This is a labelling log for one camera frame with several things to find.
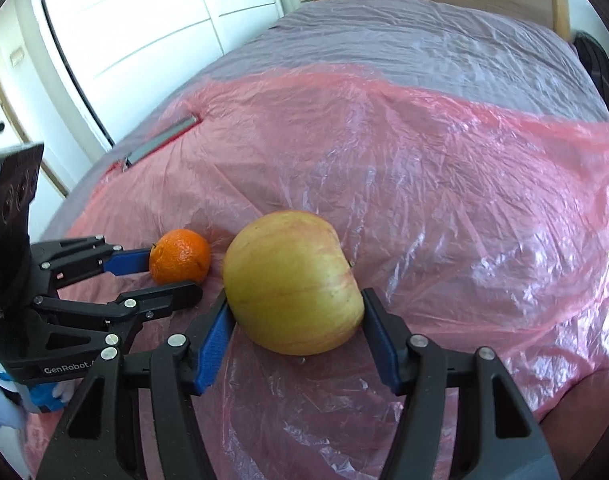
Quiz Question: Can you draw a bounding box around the white door with handle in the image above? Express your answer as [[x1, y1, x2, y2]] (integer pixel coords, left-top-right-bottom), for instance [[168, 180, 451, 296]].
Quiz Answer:
[[0, 29, 74, 201]]

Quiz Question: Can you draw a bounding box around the grey bed cover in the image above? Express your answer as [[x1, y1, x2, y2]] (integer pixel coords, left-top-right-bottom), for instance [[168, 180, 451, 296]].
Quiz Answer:
[[43, 0, 609, 240]]

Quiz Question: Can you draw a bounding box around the large green yellow apple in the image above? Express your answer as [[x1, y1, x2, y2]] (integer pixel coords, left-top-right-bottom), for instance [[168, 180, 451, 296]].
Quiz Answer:
[[222, 210, 364, 356]]

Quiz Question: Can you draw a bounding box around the white wardrobe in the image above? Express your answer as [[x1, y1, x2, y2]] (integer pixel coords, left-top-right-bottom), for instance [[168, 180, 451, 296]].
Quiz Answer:
[[44, 0, 283, 143]]

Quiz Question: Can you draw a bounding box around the pink plastic sheet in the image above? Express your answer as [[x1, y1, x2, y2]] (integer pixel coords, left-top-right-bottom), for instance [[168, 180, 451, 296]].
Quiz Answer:
[[46, 66, 609, 479]]

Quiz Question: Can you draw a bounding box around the orange mandarin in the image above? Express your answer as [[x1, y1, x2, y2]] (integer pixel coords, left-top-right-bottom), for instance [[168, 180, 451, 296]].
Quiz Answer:
[[149, 229, 211, 285]]

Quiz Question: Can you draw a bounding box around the black backpack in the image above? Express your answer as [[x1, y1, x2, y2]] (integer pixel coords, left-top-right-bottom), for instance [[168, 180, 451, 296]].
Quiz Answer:
[[573, 32, 609, 110]]

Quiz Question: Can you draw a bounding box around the left blue gloved hand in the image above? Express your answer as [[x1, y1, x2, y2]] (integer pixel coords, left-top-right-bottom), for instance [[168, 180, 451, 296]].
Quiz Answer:
[[13, 379, 79, 414]]

